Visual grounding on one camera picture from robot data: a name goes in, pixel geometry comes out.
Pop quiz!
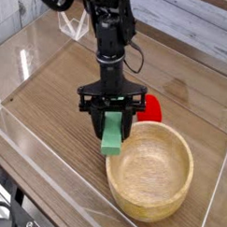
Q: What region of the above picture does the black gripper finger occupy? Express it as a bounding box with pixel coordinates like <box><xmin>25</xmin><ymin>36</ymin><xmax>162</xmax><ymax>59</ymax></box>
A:
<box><xmin>90</xmin><ymin>106</ymin><xmax>105</xmax><ymax>139</ymax></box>
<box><xmin>121</xmin><ymin>106</ymin><xmax>134</xmax><ymax>141</ymax></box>

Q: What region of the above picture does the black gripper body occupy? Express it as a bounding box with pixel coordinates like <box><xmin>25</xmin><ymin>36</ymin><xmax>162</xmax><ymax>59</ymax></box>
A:
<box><xmin>77</xmin><ymin>78</ymin><xmax>148</xmax><ymax>113</ymax></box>

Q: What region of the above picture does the green rectangular block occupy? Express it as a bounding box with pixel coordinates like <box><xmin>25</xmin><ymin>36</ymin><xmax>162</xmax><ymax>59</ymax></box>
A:
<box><xmin>101</xmin><ymin>111</ymin><xmax>121</xmax><ymax>156</ymax></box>

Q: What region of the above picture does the brown wooden bowl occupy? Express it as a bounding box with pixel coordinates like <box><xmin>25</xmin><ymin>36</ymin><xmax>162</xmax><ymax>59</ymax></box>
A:
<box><xmin>106</xmin><ymin>121</ymin><xmax>193</xmax><ymax>222</ymax></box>

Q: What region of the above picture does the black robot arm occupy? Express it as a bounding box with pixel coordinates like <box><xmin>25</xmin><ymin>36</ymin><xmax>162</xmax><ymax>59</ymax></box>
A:
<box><xmin>42</xmin><ymin>0</ymin><xmax>148</xmax><ymax>139</ymax></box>

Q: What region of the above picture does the red plush ball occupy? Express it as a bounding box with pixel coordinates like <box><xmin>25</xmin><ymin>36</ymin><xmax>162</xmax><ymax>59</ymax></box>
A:
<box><xmin>136</xmin><ymin>94</ymin><xmax>163</xmax><ymax>122</ymax></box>

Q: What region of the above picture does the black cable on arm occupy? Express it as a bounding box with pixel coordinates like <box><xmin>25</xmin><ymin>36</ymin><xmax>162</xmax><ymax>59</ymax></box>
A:
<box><xmin>122</xmin><ymin>40</ymin><xmax>146</xmax><ymax>75</ymax></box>

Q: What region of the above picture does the clear acrylic enclosure wall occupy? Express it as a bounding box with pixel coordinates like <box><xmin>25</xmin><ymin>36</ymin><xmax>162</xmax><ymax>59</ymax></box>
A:
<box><xmin>0</xmin><ymin>11</ymin><xmax>227</xmax><ymax>227</ymax></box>

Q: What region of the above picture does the clear acrylic corner bracket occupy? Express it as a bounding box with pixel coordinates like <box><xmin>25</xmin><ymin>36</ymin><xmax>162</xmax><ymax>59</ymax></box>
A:
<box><xmin>58</xmin><ymin>11</ymin><xmax>90</xmax><ymax>41</ymax></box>

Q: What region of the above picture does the black table frame bracket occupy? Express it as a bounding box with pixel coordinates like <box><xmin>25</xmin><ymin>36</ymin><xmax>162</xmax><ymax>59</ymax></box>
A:
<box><xmin>10</xmin><ymin>186</ymin><xmax>40</xmax><ymax>227</ymax></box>

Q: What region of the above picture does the black cable bottom left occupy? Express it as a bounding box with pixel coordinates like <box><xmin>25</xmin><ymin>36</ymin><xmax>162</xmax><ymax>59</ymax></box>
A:
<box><xmin>0</xmin><ymin>201</ymin><xmax>21</xmax><ymax>227</ymax></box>

